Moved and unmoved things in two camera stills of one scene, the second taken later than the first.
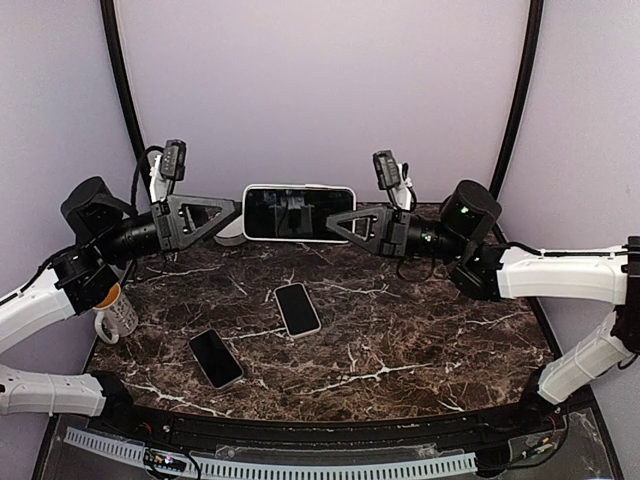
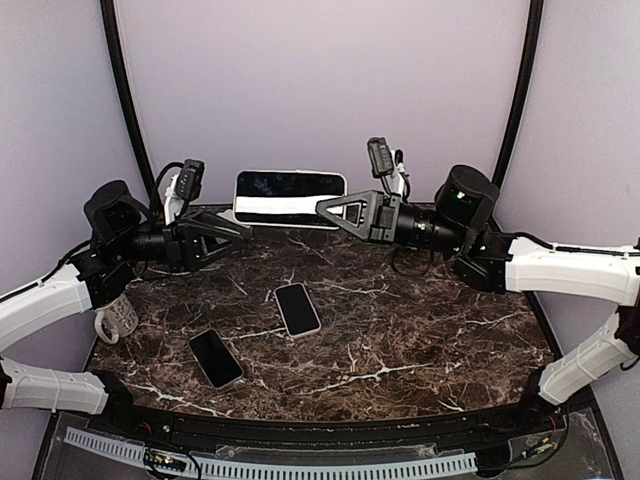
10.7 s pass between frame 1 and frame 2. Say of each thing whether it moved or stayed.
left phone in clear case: stayed
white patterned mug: stayed
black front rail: stayed
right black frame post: stayed
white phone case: moved
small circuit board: stayed
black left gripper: moved
